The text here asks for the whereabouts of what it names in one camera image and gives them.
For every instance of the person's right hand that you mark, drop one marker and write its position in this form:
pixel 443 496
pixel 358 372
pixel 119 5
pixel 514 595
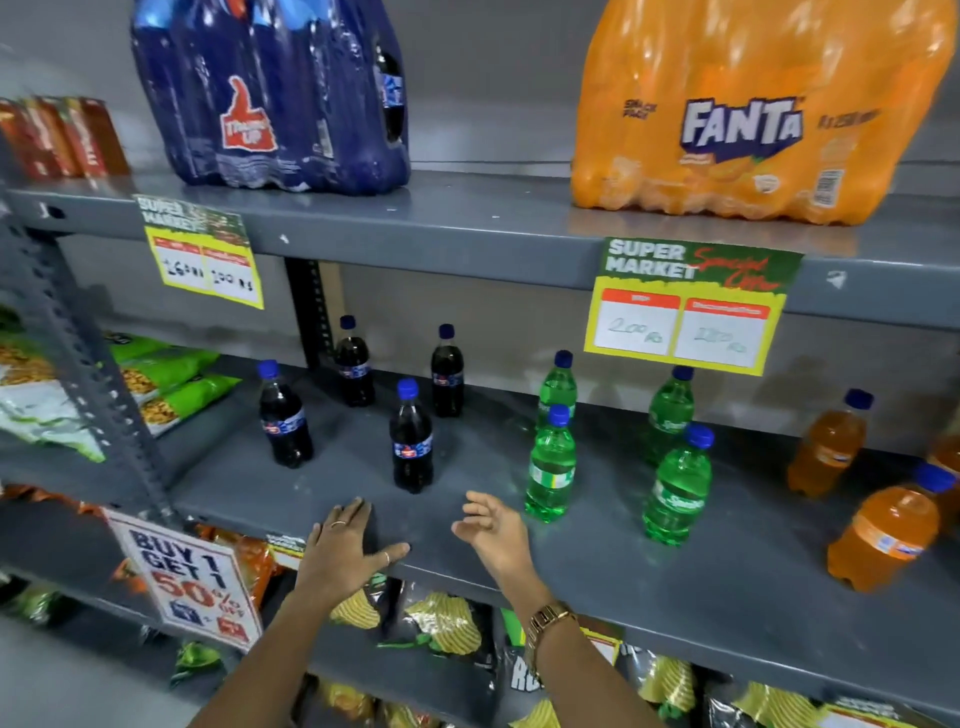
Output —
pixel 501 544

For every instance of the person's left hand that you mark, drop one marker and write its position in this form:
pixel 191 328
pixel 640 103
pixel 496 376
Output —
pixel 336 559

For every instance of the person's right thumb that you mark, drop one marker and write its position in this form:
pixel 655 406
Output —
pixel 468 531

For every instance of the person's left thumb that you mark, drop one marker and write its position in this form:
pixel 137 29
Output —
pixel 390 556

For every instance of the person's left forearm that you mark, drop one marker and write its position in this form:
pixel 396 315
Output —
pixel 270 667

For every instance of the person's right forearm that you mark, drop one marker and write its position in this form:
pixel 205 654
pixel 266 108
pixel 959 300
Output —
pixel 585 675

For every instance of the black yellow chips packet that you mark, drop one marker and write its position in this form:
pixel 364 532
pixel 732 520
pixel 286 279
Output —
pixel 360 607
pixel 772 709
pixel 446 622
pixel 667 682

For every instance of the small green soda bottle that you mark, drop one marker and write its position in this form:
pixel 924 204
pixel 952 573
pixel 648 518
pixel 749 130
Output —
pixel 550 472
pixel 670 412
pixel 677 491
pixel 556 386

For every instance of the small yellow shelf label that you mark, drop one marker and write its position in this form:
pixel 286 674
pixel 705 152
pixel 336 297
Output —
pixel 285 551

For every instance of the small cola bottle blue cap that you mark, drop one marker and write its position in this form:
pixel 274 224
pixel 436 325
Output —
pixel 411 442
pixel 285 427
pixel 447 375
pixel 354 367

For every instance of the gold wristwatch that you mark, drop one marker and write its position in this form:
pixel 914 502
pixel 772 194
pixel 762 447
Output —
pixel 546 624

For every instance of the grey metal shelf board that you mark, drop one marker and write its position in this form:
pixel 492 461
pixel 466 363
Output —
pixel 487 225
pixel 600 570
pixel 67 476

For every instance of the orange snack packet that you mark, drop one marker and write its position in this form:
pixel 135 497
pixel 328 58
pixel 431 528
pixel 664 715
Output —
pixel 251 562

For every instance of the white red promotion sign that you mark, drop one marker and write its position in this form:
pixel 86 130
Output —
pixel 184 577

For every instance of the black perforated shelf upright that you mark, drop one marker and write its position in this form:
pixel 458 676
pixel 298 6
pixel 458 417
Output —
pixel 309 307

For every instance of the large yellow green price tag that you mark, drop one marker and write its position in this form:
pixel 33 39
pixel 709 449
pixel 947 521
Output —
pixel 690 307

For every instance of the small yellow green price tag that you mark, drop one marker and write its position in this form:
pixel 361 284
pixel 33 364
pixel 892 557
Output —
pixel 202 251

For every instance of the small orange soda bottle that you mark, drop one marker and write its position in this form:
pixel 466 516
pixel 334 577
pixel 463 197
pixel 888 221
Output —
pixel 885 536
pixel 827 446
pixel 948 457

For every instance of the white green snack packet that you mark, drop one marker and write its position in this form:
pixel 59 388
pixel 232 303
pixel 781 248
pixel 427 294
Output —
pixel 41 412

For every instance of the blue shrink-wrapped cola pack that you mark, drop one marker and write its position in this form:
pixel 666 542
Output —
pixel 262 97

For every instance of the orange shrink-wrapped soda pack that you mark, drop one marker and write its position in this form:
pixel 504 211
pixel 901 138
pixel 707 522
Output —
pixel 750 112

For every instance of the row of red cartons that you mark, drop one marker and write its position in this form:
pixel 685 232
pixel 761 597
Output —
pixel 64 139

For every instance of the grey perforated shelf post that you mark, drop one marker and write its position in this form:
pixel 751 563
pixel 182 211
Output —
pixel 82 360

